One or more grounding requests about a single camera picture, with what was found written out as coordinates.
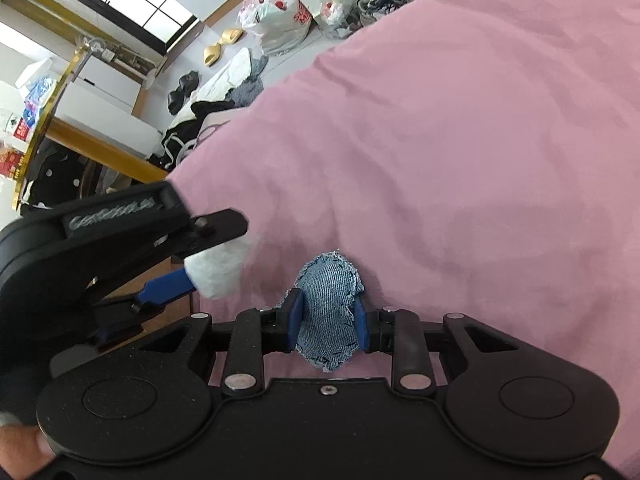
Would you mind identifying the brown cardboard box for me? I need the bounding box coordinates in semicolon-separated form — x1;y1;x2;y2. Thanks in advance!
91;257;194;353

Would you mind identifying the white cloth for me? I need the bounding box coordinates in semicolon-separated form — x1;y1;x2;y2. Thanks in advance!
183;234;256;300

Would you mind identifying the blue denim cloth piece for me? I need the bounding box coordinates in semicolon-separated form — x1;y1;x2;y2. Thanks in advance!
294;252;364;373

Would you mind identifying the person's left hand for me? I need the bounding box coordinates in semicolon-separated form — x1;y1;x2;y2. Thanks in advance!
0;412;55;480

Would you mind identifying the black polka dot bag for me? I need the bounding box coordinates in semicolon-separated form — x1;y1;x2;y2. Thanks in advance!
22;139;103;209

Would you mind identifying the black clothes pile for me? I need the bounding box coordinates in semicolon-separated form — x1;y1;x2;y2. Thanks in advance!
146;101;235;172

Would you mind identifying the pink bear laptop bag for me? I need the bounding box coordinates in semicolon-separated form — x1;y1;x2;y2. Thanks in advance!
188;108;239;154

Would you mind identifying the round yellow-legged table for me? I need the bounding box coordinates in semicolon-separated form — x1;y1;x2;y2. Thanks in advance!
12;40;167;211

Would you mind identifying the red snack package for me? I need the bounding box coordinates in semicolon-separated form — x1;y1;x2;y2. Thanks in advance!
1;110;30;180

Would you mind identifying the left black slipper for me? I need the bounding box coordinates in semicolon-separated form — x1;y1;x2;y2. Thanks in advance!
167;88;186;116

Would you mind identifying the black slipper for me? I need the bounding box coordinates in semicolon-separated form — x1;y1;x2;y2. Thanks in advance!
167;88;186;116
179;70;200;99

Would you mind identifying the grey fuzzy cloth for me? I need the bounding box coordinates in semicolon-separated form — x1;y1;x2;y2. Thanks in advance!
224;55;269;108

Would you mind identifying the right black slipper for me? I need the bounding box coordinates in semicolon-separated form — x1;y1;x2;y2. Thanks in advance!
179;70;200;99

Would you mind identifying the white floor mat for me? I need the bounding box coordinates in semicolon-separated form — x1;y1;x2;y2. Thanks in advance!
166;48;253;129

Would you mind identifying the blue plastic wipes pack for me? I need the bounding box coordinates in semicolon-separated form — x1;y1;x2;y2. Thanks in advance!
23;75;56;129

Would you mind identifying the left yellow slipper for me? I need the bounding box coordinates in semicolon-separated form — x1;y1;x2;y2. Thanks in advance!
203;42;222;67

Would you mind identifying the yellow slipper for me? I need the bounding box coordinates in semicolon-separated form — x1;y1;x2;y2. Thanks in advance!
203;42;222;67
218;28;244;46

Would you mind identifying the right yellow slipper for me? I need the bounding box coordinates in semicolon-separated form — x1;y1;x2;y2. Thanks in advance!
218;28;244;46

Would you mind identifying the pink bed sheet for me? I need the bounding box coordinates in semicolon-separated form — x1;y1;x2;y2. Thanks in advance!
170;0;639;479

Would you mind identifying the white red shopping bag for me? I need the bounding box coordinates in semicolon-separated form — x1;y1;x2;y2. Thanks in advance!
238;0;311;56

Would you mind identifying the small clear plastic bag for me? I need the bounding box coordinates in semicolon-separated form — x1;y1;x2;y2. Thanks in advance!
316;0;362;39

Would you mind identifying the left grey sneaker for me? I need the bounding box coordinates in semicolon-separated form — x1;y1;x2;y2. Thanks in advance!
357;0;397;21

